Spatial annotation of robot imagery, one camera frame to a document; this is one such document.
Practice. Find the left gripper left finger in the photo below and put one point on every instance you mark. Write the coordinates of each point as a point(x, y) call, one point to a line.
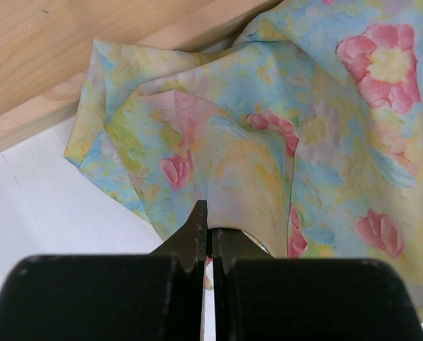
point(156, 296)

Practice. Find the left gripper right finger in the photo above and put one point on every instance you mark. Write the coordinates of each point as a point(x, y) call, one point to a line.
point(258, 297)

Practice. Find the floral pastel skirt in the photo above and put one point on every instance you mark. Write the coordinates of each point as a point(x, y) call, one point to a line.
point(306, 134)

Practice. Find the wooden hanger rack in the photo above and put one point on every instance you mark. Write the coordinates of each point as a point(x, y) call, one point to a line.
point(45, 48)

